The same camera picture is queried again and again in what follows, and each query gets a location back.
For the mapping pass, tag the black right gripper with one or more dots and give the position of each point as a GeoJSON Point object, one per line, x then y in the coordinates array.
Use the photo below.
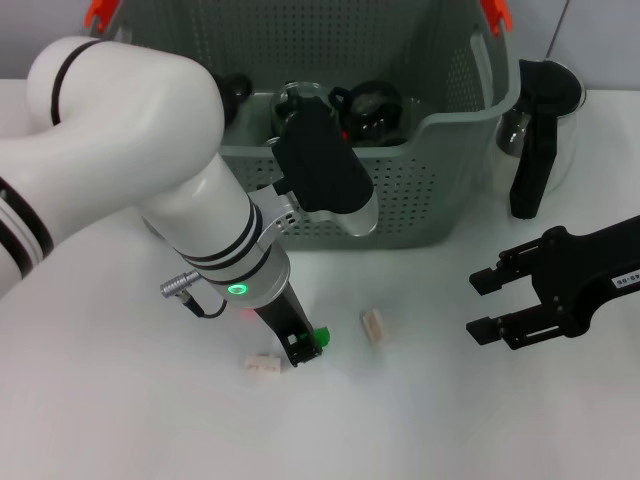
{"type": "Point", "coordinates": [575, 280]}

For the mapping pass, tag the white building block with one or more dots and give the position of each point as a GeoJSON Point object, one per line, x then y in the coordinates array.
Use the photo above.
{"type": "Point", "coordinates": [262, 364]}
{"type": "Point", "coordinates": [374, 326]}

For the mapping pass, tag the clear glass teapot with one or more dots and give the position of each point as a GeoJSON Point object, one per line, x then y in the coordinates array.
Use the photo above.
{"type": "Point", "coordinates": [287, 95]}

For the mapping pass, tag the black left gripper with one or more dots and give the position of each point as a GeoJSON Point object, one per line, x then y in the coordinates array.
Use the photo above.
{"type": "Point", "coordinates": [285, 315]}

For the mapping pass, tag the green building block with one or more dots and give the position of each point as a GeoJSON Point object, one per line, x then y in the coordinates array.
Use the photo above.
{"type": "Point", "coordinates": [325, 335]}

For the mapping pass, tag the glass cup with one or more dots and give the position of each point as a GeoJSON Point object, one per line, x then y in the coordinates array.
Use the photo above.
{"type": "Point", "coordinates": [272, 142]}

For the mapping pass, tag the black ceramic teapot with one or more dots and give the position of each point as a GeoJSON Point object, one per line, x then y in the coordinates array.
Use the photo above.
{"type": "Point", "coordinates": [237, 87]}

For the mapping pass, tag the grey-green perforated storage basket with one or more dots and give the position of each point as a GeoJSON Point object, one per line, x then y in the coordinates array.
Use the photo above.
{"type": "Point", "coordinates": [425, 200]}

